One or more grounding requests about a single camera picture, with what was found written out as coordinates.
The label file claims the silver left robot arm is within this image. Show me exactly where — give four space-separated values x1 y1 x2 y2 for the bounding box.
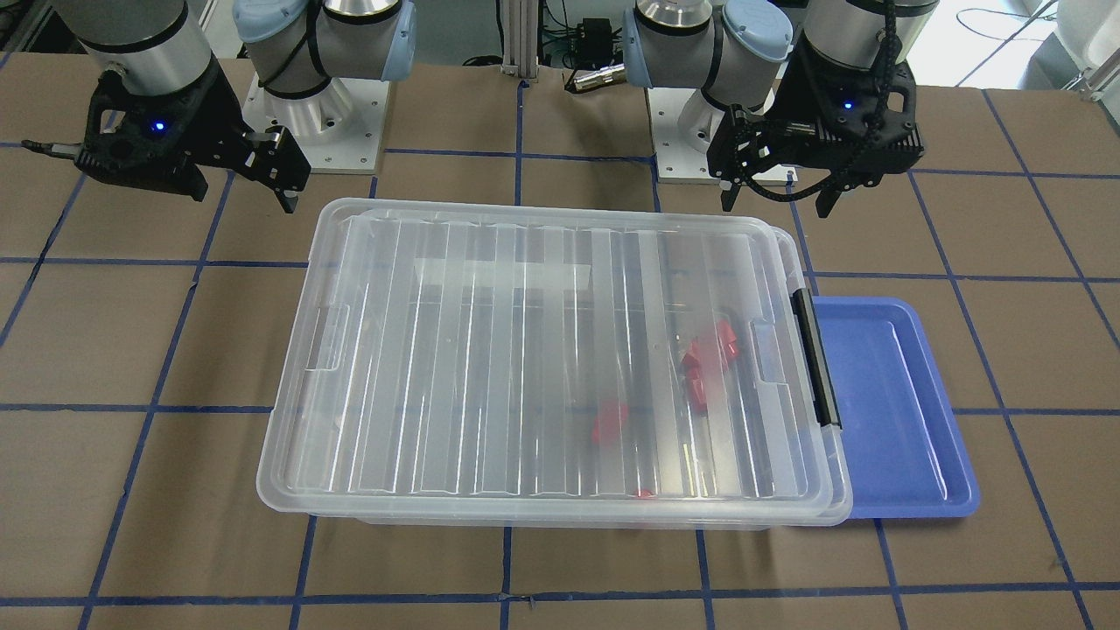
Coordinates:
620 1 939 217

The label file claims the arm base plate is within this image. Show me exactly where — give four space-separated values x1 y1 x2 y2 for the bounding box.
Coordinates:
648 86 799 183
241 77 395 175

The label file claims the blue plastic tray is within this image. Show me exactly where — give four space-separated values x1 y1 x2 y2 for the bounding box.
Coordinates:
815 296 981 520

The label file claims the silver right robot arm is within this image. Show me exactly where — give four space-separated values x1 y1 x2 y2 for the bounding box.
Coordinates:
24 1 417 213

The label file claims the clear plastic storage box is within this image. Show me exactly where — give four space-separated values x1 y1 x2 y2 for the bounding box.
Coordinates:
349 223 853 531

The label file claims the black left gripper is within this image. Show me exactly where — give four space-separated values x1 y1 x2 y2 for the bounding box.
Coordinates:
707 53 925 219

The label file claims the black power adapter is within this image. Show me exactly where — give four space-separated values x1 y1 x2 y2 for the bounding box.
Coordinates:
571 17 619 67

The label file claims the clear plastic box lid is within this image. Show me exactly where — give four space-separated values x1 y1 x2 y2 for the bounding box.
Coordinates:
255 198 853 527

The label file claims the black box latch handle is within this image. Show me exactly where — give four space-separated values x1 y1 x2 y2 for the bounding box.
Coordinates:
788 288 843 430

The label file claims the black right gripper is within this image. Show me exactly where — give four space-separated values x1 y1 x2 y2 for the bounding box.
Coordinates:
73 68 312 214

